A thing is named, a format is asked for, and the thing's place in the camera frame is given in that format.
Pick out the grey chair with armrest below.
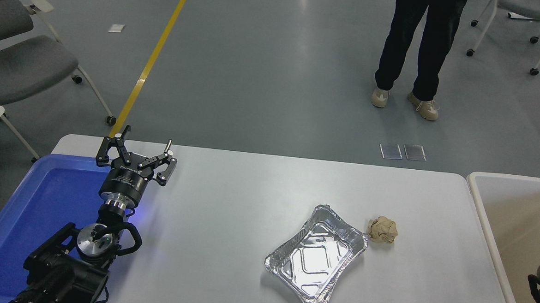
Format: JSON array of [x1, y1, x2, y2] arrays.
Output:
[[0, 0, 123, 167]]

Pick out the crumpled tan paper ball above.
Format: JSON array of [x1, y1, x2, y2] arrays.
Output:
[[366, 215, 399, 244]]

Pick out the blue plastic tray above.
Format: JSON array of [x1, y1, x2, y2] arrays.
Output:
[[0, 151, 139, 303]]

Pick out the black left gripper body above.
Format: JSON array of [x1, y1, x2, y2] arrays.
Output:
[[98, 159, 152, 207]]

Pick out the large pale bin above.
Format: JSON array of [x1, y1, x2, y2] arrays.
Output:
[[460, 171, 540, 303]]

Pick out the clear square floor plate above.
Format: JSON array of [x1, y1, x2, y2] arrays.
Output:
[[403, 144, 427, 161], [379, 143, 402, 160]]

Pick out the silver foil tray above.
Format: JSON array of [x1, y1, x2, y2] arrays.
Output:
[[262, 201, 371, 303]]

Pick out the person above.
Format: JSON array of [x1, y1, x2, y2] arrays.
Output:
[[370, 0, 470, 123]]

